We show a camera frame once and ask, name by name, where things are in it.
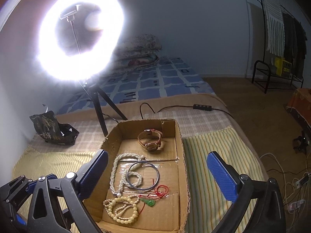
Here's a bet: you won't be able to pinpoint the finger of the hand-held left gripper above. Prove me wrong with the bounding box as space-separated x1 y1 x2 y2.
0 174 37 203
0 200 28 233

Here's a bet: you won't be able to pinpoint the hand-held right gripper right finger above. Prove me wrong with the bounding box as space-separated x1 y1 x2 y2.
206 151 287 233

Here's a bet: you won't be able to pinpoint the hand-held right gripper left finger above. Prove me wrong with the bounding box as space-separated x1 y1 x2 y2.
27 150 108 233

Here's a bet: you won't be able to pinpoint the long white pearl necklace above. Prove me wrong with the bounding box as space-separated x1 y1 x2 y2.
109 152 146 197

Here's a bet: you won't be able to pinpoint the cardboard box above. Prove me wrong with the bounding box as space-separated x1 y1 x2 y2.
93 119 191 233

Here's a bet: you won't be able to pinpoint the brown leather strap watch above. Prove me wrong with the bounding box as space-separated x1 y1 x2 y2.
137 129 163 152

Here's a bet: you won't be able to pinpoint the blue thin bangle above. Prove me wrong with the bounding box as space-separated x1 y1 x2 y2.
126 161 160 191

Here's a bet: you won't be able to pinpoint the yellow striped cloth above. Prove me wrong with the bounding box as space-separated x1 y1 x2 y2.
12 126 268 233

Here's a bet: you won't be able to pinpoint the beige plaid blanket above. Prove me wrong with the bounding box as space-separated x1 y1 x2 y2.
29 93 234 151

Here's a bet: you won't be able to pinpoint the black snack bag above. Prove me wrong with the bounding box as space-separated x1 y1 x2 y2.
29 110 80 146

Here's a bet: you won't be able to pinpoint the white charger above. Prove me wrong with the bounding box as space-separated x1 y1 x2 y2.
287 199 306 211

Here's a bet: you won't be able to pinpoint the white power strip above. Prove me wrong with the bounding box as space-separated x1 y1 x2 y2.
294 172 311 188

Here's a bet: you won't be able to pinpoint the black object on floor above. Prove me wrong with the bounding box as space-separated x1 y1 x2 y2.
293 130 311 154

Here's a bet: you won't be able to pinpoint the black metal shoe rack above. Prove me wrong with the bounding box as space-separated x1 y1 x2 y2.
251 60 304 95

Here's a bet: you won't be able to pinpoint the orange cloth covered furniture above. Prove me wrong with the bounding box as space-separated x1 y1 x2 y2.
285 87 311 127

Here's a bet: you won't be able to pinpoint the blue checked bed sheet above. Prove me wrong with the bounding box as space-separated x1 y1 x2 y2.
57 56 216 115

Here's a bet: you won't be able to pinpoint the folded floral quilt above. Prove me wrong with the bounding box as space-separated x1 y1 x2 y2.
114 35 162 73

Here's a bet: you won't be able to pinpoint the dark hanging clothes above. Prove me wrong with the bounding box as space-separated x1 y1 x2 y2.
281 12 308 65

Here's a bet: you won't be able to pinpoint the striped hanging garment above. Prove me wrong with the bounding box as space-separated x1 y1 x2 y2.
263 0 286 57

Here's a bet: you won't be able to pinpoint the phone holder clamp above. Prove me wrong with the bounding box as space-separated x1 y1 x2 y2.
59 4 82 21

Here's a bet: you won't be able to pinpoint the white tangled cables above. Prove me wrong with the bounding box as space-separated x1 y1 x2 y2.
259 152 311 215

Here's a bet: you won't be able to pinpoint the cream oval bead bracelet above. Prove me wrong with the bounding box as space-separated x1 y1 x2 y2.
104 205 139 224

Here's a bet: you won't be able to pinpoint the green jade pendant red string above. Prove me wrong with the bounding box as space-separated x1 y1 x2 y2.
139 178 169 214

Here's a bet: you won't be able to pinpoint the black cable with inline switch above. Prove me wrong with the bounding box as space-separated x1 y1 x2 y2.
139 102 234 121

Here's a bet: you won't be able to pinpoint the white ring light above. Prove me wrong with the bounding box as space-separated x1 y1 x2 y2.
36 0 131 82

